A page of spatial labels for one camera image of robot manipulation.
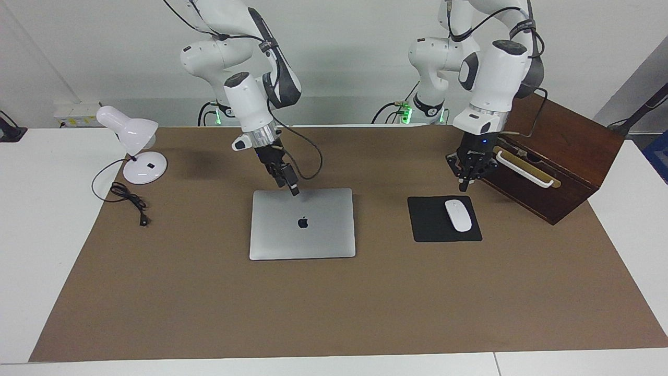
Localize silver laptop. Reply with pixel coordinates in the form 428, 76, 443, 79
249, 188, 357, 261

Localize white computer mouse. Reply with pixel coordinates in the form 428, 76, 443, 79
445, 199, 472, 232

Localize black mouse pad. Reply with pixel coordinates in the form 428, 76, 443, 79
407, 196, 483, 243

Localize dark wooden box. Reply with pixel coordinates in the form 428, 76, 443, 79
480, 94, 625, 226

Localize brown table mat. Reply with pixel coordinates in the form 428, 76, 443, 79
29, 125, 668, 362

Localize white desk lamp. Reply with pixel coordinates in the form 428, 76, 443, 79
96, 105, 169, 185

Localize black stand pole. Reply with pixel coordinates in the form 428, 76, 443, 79
608, 84, 668, 137

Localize blue crate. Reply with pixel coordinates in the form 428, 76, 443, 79
642, 131, 668, 184

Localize white power strip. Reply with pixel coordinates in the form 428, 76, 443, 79
54, 102, 101, 128

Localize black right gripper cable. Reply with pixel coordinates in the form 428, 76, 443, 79
162, 0, 324, 181

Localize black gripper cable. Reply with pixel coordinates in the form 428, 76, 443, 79
162, 0, 324, 181
446, 0, 548, 139

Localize white box handle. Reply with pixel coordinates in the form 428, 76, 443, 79
496, 150, 555, 187

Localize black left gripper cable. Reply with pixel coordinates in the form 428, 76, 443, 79
446, 0, 548, 139

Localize black lamp power cable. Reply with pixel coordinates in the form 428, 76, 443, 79
92, 158, 151, 227

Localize black clamp mount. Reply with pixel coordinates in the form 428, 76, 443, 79
0, 111, 28, 143

